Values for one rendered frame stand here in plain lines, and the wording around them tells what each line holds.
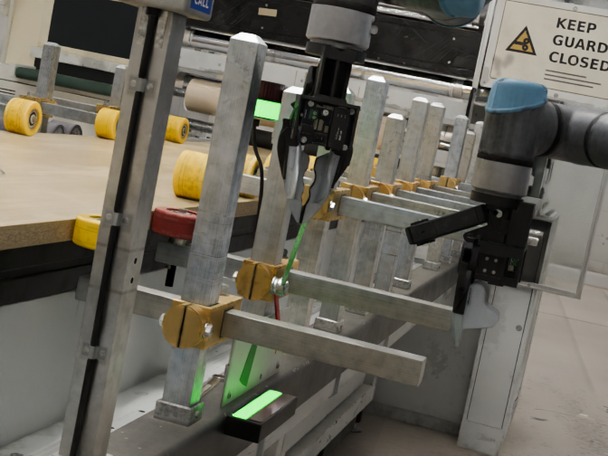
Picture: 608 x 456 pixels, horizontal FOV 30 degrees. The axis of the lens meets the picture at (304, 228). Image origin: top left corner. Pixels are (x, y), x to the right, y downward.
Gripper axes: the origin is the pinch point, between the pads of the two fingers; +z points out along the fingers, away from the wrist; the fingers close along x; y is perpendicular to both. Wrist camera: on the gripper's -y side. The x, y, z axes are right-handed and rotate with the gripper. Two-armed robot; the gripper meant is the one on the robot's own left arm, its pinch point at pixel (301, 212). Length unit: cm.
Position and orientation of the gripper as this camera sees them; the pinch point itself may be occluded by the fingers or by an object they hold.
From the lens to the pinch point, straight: 137.2
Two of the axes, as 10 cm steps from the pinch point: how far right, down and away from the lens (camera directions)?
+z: -2.0, 9.8, 1.0
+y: 0.8, 1.2, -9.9
